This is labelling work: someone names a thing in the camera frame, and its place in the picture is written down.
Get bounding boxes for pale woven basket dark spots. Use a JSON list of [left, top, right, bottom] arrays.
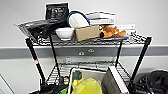
[[66, 65, 132, 94]]

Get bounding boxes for small green toy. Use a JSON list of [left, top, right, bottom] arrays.
[[72, 69, 84, 81]]

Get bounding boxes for yellow plush toy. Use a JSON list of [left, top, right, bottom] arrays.
[[71, 77, 103, 94]]

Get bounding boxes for grey-black plastic bag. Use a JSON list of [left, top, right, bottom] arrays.
[[13, 18, 69, 43]]

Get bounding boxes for tan cardboard box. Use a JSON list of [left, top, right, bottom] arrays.
[[74, 24, 101, 43]]

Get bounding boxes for orange plush toy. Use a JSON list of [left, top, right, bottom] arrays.
[[99, 24, 128, 39]]

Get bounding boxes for white flat box dark edge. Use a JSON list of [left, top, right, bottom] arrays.
[[84, 10, 118, 20]]

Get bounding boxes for white long box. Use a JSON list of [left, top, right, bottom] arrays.
[[114, 22, 138, 34]]

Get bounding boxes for black office chair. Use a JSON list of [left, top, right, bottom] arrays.
[[134, 69, 168, 94]]

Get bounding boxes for black wire shelf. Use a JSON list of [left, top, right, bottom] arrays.
[[24, 31, 154, 94]]

